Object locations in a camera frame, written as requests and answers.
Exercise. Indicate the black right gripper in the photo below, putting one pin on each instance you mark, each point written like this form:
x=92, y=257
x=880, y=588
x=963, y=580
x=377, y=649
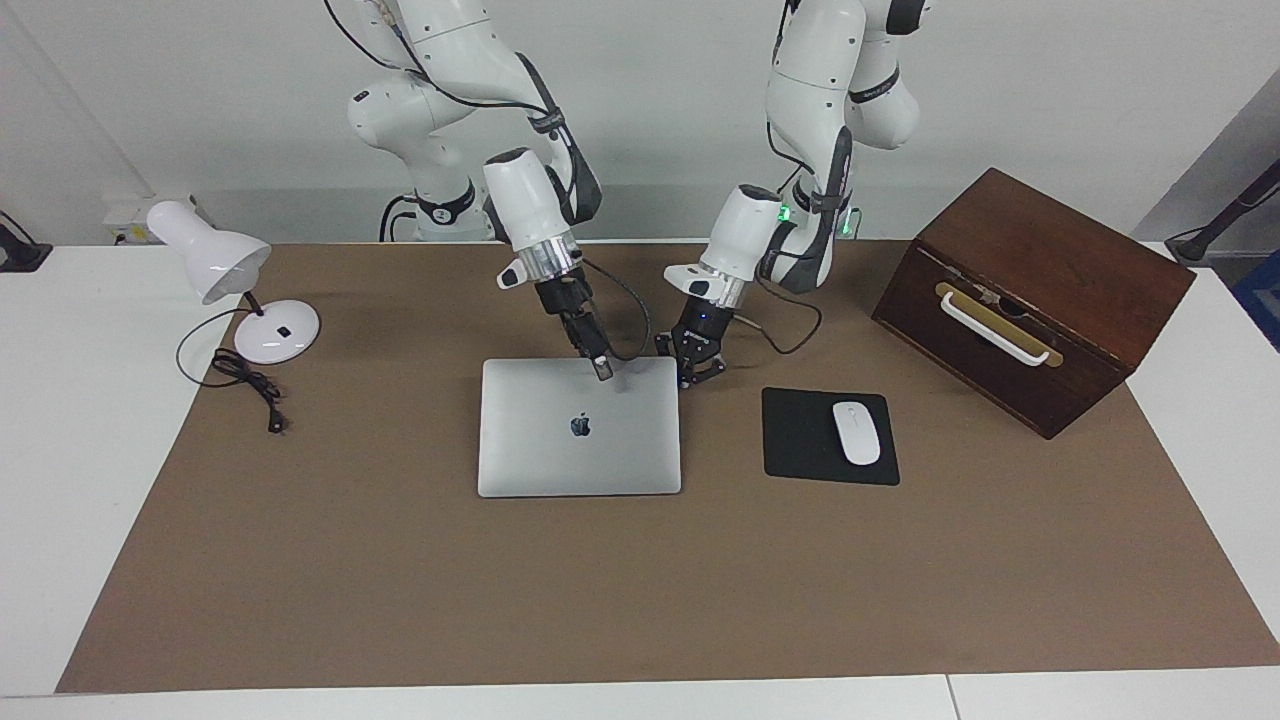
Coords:
x=568, y=305

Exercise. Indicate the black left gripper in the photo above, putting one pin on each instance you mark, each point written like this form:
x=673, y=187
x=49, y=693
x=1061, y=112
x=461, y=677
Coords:
x=705, y=330

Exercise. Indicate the silver grey laptop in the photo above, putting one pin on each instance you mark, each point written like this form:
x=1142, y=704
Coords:
x=560, y=460

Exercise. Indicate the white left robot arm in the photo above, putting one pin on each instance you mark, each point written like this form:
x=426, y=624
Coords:
x=810, y=90

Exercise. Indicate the black mouse pad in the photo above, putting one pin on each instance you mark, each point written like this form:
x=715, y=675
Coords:
x=800, y=440

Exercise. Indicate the white computer mouse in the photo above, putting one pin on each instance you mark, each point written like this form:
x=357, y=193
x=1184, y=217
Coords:
x=857, y=435

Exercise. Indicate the brown table mat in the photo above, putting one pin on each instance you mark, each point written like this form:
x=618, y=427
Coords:
x=600, y=600

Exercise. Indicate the dark brown wooden box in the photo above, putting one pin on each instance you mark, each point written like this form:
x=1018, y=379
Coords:
x=1050, y=250

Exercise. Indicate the white desk lamp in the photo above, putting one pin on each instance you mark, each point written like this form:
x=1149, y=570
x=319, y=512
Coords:
x=215, y=255

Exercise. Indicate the black stand base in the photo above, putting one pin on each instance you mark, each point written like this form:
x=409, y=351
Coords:
x=1195, y=245

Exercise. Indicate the blue crate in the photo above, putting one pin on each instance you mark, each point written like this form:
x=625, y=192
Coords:
x=1262, y=300

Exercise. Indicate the black table clamp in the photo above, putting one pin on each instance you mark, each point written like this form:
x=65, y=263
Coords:
x=20, y=255

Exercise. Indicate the white wall power outlet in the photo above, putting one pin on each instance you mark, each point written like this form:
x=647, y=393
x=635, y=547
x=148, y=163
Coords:
x=130, y=215

